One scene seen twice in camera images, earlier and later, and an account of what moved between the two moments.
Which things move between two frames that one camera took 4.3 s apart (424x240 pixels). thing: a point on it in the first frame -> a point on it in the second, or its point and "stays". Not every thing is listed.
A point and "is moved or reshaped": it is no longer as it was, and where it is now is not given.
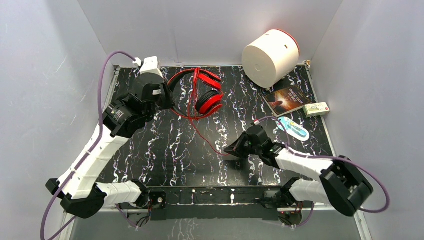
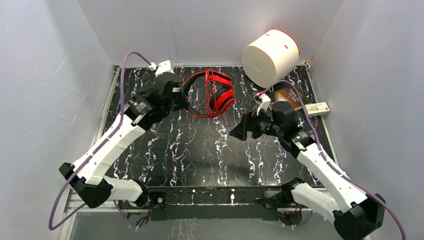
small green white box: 316,109 stays
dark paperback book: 286,101 stays
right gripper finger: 239,148 -> 247,123
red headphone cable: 191,116 -> 212,105
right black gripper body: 252,149 -> 265,126
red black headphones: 209,103 is moved or reshaped
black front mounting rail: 222,203 stays
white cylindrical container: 270,58 stays
